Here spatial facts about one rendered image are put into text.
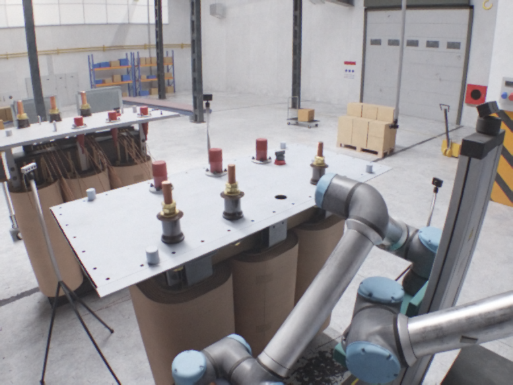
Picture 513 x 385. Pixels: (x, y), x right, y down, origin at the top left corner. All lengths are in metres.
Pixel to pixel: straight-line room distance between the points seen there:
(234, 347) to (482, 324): 0.64
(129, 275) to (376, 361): 0.73
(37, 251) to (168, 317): 1.69
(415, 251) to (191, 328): 0.99
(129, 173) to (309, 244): 1.64
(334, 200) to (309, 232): 0.87
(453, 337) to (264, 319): 1.09
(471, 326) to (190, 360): 0.71
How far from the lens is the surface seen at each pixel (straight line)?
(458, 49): 14.55
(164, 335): 1.48
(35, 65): 9.34
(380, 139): 7.53
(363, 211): 0.89
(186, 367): 0.90
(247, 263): 1.53
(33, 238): 2.82
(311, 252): 1.88
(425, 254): 1.44
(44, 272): 2.96
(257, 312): 1.72
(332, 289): 0.85
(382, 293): 1.05
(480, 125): 1.05
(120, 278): 1.02
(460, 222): 0.98
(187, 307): 1.35
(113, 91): 13.73
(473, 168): 0.93
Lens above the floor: 1.93
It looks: 22 degrees down
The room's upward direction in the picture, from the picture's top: straight up
